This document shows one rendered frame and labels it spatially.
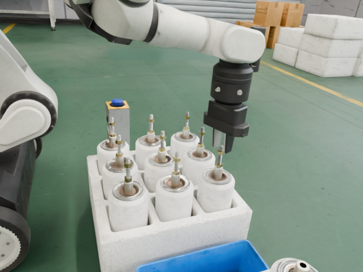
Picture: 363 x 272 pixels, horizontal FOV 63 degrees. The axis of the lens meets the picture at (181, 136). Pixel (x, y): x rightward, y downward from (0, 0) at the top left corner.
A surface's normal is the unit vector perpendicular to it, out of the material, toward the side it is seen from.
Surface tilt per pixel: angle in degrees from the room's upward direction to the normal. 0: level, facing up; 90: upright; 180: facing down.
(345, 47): 90
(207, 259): 88
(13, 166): 0
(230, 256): 88
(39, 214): 0
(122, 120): 90
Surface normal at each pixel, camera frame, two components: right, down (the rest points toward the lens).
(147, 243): 0.34, 0.44
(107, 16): -0.51, 0.68
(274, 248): 0.07, -0.89
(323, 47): -0.94, 0.10
